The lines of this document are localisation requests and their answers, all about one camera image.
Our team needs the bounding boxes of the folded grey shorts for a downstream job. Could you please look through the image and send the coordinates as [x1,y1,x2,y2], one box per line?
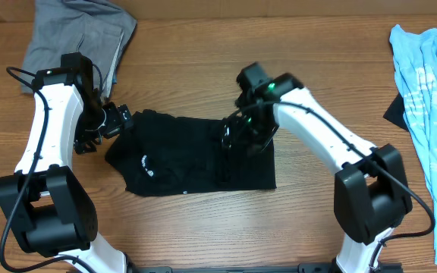
[22,0,137,99]

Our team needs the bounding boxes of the dark garment under blue shirt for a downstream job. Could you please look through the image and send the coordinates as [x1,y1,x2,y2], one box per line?
[383,94,408,131]

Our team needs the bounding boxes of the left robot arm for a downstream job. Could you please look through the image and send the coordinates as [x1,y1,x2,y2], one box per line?
[0,52,135,272]

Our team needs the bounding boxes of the black polo shirt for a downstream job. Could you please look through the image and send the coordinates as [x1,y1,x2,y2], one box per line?
[105,110,276,196]

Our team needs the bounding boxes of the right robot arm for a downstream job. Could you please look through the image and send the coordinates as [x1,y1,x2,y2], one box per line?
[221,62,412,272]

